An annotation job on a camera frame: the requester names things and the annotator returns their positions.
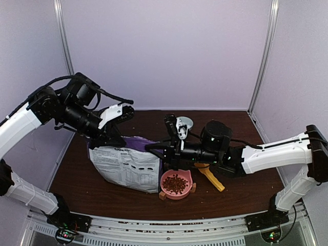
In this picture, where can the right aluminium frame post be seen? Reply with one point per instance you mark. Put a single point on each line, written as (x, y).
(271, 29)

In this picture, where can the aluminium frame post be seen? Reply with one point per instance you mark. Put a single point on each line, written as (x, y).
(63, 36)
(271, 29)

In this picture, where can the aluminium front rail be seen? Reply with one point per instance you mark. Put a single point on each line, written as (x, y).
(231, 230)

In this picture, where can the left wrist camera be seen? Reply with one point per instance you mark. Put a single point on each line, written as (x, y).
(115, 112)

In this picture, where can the left aluminium frame post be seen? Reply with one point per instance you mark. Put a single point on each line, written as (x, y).
(63, 36)

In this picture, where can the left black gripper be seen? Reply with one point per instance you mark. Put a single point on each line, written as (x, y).
(111, 130)

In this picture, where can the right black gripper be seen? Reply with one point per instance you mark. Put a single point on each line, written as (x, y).
(168, 153)

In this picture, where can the brown kibble in pink bowl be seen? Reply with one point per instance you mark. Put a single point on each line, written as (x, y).
(175, 184)

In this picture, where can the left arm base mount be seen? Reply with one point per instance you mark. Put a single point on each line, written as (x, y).
(69, 225)

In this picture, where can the light blue ceramic bowl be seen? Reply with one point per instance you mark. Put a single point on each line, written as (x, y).
(183, 121)

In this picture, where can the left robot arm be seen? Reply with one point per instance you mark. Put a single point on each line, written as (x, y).
(75, 103)

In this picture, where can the purple puppy food bag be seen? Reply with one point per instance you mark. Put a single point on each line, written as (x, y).
(131, 166)

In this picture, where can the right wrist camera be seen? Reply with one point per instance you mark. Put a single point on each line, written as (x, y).
(173, 131)

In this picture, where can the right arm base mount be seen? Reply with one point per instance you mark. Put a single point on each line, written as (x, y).
(269, 223)

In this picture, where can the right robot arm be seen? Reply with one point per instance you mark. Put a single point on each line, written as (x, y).
(308, 149)

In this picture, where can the pink pet bowl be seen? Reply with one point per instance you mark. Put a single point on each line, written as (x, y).
(182, 173)

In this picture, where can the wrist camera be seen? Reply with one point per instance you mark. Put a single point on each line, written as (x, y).
(173, 131)
(115, 112)

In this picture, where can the yellow plastic scoop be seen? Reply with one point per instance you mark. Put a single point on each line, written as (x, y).
(203, 168)

